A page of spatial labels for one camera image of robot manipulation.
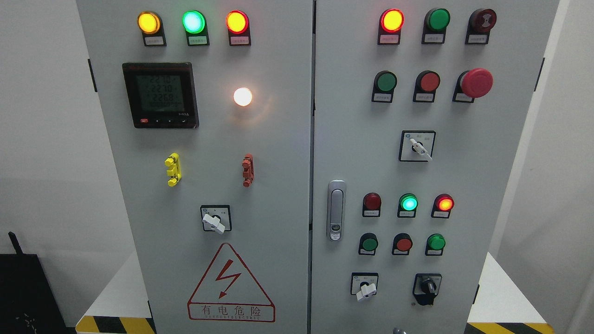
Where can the black digital power meter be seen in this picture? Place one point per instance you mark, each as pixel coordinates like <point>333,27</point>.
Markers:
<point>161,95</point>

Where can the green push button upper row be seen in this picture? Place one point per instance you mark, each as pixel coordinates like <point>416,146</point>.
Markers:
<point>383,87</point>

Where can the white glowing indicator light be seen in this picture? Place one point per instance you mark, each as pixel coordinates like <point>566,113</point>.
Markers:
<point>242,96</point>

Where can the red emergency stop mushroom button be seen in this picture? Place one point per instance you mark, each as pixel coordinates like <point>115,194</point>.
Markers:
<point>472,84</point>

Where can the green indicator light top right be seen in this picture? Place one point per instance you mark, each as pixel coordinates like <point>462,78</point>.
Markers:
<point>435,26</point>

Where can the red electrical hazard warning sticker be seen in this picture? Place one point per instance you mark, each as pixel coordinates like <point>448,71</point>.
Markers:
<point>228,291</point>

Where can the grey cabinet door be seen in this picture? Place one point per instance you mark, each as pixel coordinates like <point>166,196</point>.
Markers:
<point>270,218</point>
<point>358,141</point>

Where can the silver door latch handle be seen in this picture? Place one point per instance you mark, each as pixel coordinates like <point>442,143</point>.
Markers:
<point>335,207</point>

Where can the green indicator light middle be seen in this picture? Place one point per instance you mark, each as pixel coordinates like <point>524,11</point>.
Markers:
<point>408,204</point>

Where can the green push button lower left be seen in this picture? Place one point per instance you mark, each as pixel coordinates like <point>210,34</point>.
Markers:
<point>368,243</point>

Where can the black box with antenna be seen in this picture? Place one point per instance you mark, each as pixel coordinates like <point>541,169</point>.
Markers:
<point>27,304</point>

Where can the left door white selector switch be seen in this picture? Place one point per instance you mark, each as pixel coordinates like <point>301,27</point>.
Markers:
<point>216,218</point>

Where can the upper right white selector switch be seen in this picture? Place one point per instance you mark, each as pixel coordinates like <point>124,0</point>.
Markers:
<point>417,145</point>

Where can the red indicator light top left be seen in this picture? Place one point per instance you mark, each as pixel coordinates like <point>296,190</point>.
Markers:
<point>238,25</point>

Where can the red indicator light top right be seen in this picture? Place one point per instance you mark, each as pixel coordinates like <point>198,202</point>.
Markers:
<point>389,27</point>

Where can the green indicator light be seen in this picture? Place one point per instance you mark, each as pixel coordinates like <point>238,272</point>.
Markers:
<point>408,204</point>
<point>196,30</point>
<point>435,26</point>

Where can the red indicator light middle left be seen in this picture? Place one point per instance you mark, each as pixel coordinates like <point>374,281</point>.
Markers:
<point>371,205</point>

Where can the red terminal connector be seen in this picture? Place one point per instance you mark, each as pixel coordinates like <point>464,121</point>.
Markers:
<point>248,170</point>

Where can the red push button upper row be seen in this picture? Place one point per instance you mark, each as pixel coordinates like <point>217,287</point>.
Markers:
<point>425,87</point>

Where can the black knob selector switch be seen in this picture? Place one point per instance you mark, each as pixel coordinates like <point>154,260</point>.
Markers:
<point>426,288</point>

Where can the red push button lower middle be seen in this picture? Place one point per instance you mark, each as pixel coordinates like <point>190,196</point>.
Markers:
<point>402,244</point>

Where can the white platform with hazard stripes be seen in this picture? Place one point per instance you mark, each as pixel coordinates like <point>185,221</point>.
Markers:
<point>499,308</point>

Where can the grey right cabinet door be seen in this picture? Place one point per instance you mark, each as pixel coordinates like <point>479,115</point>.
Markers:
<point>358,141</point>

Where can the red indicator light middle right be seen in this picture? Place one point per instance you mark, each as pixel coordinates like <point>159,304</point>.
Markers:
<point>442,206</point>

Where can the dark red buzzer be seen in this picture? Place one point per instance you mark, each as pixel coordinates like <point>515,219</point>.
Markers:
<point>479,26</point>

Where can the red indicator light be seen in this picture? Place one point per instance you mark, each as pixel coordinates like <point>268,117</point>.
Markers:
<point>238,25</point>
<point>371,205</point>
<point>442,206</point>
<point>389,27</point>

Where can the yellow indicator light top left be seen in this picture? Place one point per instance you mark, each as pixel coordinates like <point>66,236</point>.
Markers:
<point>150,24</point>

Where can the lower left white selector switch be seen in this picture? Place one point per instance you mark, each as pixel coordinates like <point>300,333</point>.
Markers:
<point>364,284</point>

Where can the green indicator light top left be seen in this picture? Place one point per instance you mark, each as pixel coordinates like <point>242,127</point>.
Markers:
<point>196,30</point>

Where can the grey left cabinet door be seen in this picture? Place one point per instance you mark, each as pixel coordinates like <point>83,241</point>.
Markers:
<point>270,218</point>

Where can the green push button lower right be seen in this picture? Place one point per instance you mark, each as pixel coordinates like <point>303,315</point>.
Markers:
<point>435,245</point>

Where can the yellow terminal connector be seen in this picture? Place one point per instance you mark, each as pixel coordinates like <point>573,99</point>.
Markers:
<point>173,169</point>

